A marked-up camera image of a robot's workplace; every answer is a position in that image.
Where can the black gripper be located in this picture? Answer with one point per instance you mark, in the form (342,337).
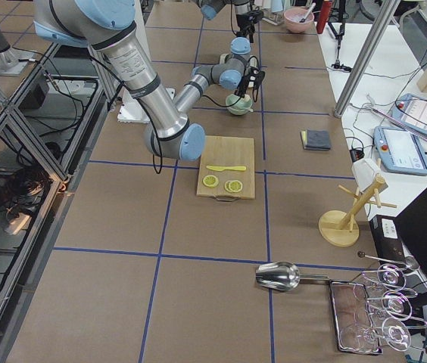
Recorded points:
(245,82)

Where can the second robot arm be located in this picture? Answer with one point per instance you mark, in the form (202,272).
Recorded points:
(16,21)

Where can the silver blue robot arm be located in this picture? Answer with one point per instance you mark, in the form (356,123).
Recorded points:
(110,28)

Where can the light green bowl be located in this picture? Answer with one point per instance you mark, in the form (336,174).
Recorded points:
(239,106)

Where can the pink bowl with ice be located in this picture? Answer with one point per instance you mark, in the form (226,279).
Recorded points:
(296,20)

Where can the long bar spoon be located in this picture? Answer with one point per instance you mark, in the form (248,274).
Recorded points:
(408,262)

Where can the bamboo cutting board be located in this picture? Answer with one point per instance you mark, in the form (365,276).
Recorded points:
(227,151)

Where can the yellow sponge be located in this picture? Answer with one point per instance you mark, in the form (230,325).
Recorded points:
(303,134)

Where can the yellow plastic knife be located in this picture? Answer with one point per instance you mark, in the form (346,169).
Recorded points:
(226,168)

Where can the grey folded cloth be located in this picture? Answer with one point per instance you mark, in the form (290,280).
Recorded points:
(317,140)

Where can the lemon slice behind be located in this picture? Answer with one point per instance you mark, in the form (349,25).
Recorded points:
(227,185)

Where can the lemon slice top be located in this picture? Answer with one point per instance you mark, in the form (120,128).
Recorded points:
(210,181)

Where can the red cylinder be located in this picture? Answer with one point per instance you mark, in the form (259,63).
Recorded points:
(324,15)

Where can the black tripod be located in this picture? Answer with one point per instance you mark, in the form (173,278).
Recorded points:
(338,36)

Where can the wooden stand base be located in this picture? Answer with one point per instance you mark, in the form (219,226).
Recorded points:
(340,228)

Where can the near teach pendant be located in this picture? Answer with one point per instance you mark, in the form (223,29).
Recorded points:
(400,151)

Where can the teach pendant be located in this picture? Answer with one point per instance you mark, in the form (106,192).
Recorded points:
(411,110)
(400,151)

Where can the far teach pendant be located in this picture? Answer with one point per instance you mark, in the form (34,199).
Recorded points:
(411,110)

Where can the steel scoop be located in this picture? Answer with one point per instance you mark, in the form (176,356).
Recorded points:
(284,276)

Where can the wine glass upper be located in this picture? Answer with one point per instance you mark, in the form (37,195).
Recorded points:
(386,277)

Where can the wine glass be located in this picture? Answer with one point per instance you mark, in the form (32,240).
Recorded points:
(363,339)
(376,303)
(386,277)

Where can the wine glass middle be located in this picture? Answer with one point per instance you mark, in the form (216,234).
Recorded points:
(376,303)

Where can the dark metal tray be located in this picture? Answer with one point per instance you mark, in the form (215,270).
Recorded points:
(348,301)

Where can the wine glass lower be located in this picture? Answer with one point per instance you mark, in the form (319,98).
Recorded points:
(363,339)

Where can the aluminium frame post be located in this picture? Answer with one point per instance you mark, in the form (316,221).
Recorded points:
(373,38)

